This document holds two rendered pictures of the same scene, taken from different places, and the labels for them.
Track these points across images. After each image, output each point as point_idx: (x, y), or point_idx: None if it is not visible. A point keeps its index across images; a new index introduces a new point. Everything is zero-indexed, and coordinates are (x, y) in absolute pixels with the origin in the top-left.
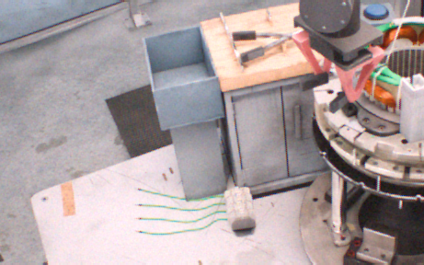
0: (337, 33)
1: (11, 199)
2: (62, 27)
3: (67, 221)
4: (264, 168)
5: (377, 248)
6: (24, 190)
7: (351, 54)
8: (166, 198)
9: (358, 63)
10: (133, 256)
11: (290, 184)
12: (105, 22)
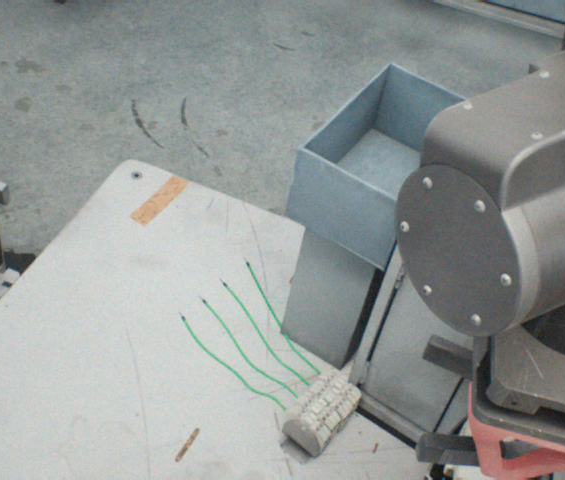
0: (533, 323)
1: (235, 153)
2: (474, 5)
3: (125, 225)
4: (402, 390)
5: None
6: (258, 156)
7: (514, 400)
8: (263, 305)
9: (525, 429)
10: (137, 342)
11: None
12: (535, 41)
